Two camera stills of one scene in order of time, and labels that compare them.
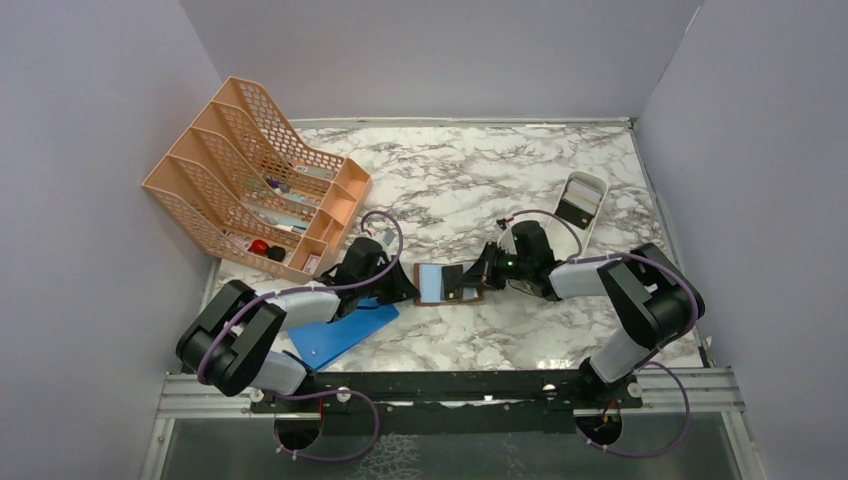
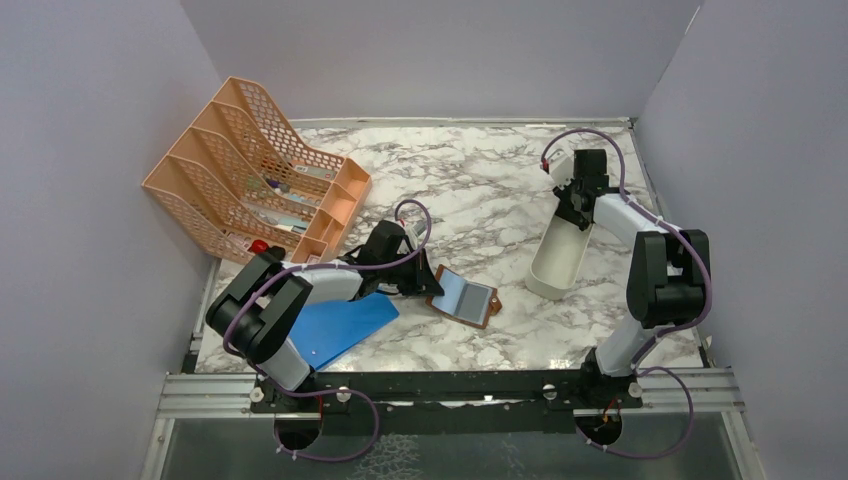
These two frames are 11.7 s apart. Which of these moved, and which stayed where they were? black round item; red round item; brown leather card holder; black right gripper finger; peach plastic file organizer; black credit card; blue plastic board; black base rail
Moved: black credit card; brown leather card holder; black right gripper finger
Stayed: black base rail; black round item; red round item; blue plastic board; peach plastic file organizer
